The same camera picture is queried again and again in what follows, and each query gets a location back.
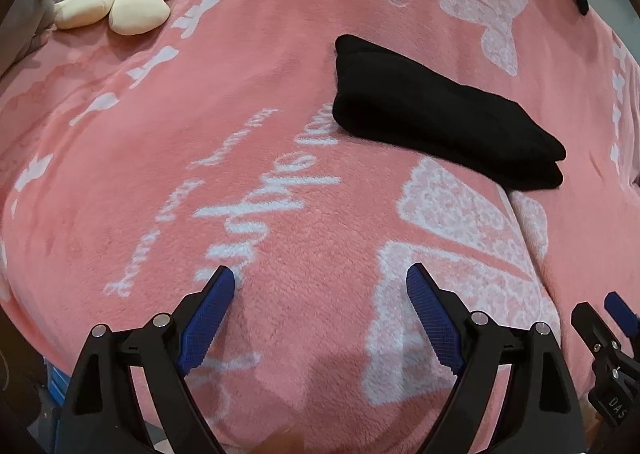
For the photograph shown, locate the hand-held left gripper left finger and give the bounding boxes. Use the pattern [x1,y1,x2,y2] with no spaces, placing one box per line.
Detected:
[52,265,237,454]

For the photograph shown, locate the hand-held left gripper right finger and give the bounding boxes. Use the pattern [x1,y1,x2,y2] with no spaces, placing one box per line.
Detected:
[406,263,586,454]

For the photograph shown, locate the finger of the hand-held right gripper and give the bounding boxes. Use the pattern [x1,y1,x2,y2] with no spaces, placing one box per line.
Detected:
[604,291,640,335]
[571,303,623,370]

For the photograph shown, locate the black pants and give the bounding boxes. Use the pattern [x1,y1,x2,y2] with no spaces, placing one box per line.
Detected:
[332,34,567,192]

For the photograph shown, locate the pink printed blanket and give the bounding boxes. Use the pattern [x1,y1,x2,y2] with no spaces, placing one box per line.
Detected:
[0,0,640,454]

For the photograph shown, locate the grey cushion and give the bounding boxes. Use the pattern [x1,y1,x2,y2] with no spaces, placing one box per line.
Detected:
[0,0,62,72]

